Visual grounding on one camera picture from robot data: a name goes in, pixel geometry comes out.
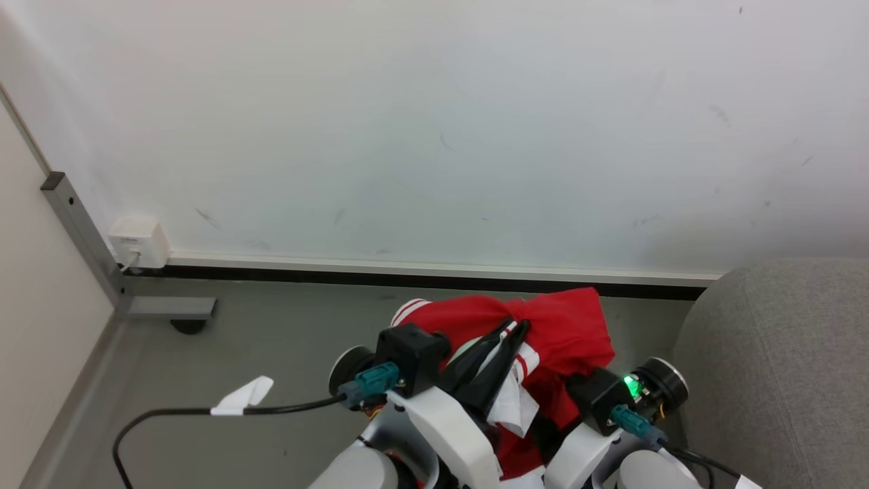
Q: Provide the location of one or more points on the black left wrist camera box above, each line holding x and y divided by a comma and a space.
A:
413, 354

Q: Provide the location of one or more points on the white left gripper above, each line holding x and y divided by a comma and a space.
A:
451, 428

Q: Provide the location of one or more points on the beige partition panel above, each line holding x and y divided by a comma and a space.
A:
41, 305

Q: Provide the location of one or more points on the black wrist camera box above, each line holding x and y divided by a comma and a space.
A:
413, 354
597, 401

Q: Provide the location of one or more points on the black caster wheel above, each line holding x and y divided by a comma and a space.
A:
188, 327

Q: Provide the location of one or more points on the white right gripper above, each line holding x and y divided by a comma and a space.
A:
580, 455

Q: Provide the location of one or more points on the white tape tag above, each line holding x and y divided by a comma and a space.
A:
747, 483
244, 395

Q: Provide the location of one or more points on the white wall baseboard strip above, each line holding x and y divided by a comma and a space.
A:
441, 266

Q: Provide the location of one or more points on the white wall socket box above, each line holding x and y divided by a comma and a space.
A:
140, 241

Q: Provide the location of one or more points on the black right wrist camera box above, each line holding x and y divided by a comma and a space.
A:
597, 401

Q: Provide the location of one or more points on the grey fabric sofa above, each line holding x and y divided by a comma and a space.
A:
781, 380

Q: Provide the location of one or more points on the red clothing with white stripes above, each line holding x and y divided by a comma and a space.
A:
567, 329

